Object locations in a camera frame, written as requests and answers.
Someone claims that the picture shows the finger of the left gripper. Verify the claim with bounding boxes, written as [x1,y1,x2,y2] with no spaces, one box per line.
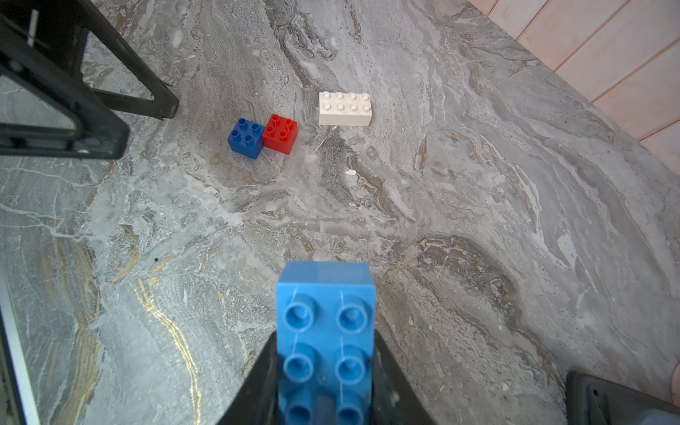
[1,16,129,159]
[31,1,179,120]

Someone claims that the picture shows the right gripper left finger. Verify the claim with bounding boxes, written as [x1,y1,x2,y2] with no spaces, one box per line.
[217,332,279,425]

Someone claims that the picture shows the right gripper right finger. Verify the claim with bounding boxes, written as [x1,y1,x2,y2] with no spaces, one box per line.
[369,330,436,425]

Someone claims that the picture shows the light blue long lego brick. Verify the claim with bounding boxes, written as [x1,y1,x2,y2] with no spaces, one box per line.
[276,260,376,424]

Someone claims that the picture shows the small blue lego brick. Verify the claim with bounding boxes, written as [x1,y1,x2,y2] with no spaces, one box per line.
[228,118,265,159]

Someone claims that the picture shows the small red lego brick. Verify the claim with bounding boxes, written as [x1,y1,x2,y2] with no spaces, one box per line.
[262,114,299,155]

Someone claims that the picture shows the white long lego brick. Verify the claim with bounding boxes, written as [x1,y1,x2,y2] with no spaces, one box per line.
[319,91,373,127]

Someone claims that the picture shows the blue grey tape dispenser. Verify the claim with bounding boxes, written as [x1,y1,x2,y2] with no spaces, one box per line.
[566,371,679,425]

